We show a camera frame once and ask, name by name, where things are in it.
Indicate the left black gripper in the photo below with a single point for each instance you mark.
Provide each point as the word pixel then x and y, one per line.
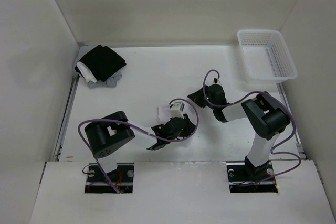
pixel 189 127

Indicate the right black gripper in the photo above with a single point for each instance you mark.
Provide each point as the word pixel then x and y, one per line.
pixel 197 96

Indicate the white tank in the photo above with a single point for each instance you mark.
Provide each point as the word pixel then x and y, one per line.
pixel 86 72
pixel 163 114

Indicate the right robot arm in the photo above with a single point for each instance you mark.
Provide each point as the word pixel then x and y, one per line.
pixel 267 116

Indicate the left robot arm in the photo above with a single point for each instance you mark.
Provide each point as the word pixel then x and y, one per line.
pixel 109 134

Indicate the folded grey tank top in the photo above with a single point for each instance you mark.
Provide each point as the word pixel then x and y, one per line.
pixel 111 82

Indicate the folded black tank top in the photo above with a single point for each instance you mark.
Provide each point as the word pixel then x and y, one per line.
pixel 102 61

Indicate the folded white tank top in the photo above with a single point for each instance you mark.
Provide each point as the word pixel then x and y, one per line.
pixel 86 72

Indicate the white plastic basket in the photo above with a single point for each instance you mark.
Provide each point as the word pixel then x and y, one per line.
pixel 265 56

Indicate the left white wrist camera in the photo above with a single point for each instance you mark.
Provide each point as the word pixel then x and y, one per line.
pixel 176 109

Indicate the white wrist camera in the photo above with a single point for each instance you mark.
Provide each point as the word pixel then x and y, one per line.
pixel 216 81
pixel 176 109

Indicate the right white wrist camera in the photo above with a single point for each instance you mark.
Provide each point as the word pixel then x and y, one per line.
pixel 216 81

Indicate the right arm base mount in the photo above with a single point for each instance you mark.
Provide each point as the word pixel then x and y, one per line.
pixel 242 179

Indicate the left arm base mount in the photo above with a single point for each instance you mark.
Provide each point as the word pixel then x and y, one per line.
pixel 96 182

